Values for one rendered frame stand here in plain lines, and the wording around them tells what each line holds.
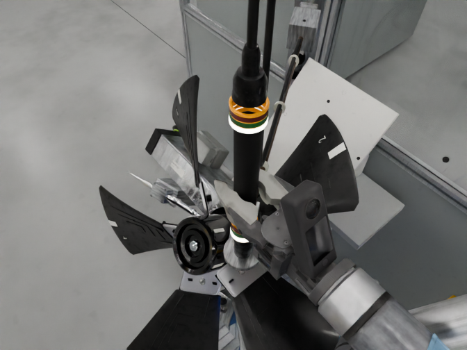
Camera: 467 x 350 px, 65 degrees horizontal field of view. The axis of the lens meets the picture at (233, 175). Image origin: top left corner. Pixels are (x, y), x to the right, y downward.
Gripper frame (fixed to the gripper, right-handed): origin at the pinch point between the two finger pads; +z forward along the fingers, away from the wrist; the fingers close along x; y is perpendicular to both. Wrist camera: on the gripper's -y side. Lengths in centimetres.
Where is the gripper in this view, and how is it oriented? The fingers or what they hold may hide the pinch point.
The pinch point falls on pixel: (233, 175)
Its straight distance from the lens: 53.2
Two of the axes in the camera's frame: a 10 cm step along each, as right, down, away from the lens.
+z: -6.3, -6.2, 4.6
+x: 7.7, -5.0, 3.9
